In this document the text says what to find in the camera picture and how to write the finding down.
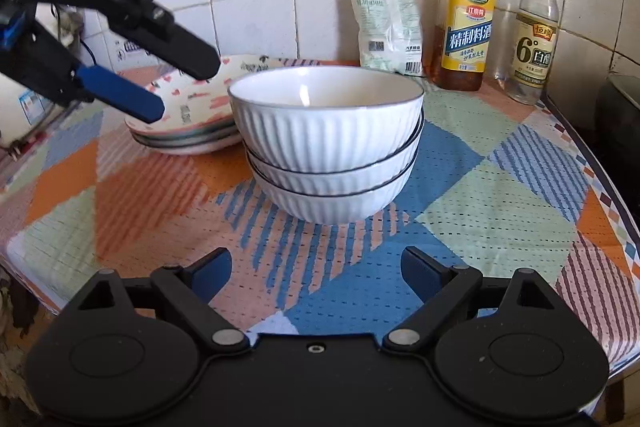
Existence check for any white ribbed bowl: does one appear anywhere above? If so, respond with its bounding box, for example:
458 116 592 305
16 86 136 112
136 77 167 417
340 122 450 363
227 67 426 172
255 142 419 225
245 112 426 198

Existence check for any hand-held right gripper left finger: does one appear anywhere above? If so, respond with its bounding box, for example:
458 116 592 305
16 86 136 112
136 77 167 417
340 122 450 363
75 247 251 356

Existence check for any teal egg print plate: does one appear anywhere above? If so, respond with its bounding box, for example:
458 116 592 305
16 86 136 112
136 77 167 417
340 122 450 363
129 121 242 146

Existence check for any yellow label cooking wine bottle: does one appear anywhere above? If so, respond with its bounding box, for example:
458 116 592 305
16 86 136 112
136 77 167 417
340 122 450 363
432 0 498 93

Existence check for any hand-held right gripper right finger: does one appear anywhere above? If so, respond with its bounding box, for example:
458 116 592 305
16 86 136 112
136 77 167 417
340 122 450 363
382 246 559 355

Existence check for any white rabbit carrot print plate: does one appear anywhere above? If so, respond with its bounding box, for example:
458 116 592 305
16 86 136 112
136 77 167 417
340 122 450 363
125 54 302 140

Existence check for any patchwork tablecloth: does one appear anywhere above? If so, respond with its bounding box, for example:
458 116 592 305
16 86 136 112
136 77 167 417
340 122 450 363
0 57 640 380

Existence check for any wall sticker label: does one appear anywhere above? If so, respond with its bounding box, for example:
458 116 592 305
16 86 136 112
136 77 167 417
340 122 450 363
112 39 152 58

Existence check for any white green plastic bag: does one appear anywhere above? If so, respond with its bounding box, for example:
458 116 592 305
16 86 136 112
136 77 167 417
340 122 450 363
350 0 424 76

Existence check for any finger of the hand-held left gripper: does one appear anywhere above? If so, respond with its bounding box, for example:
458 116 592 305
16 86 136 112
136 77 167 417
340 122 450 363
106 3 222 81
0 23 166 124

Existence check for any clear vinegar bottle yellow cap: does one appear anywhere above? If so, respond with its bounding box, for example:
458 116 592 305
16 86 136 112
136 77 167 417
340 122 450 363
505 0 560 106

